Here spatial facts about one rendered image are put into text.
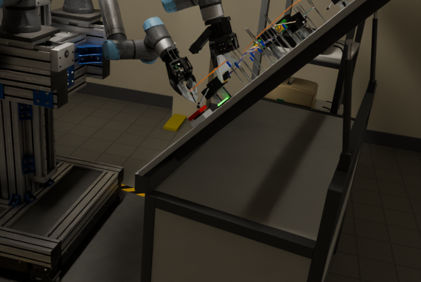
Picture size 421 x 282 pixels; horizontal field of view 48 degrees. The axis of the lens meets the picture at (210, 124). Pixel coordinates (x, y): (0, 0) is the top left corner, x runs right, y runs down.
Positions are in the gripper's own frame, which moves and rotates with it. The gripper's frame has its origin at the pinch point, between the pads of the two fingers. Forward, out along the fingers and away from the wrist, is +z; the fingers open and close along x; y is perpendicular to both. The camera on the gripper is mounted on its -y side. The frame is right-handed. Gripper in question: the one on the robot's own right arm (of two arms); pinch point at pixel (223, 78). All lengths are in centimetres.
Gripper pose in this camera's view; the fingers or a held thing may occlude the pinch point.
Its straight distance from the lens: 165.2
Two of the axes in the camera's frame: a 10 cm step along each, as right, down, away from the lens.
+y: 9.1, -1.7, -3.9
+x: 3.3, -2.8, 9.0
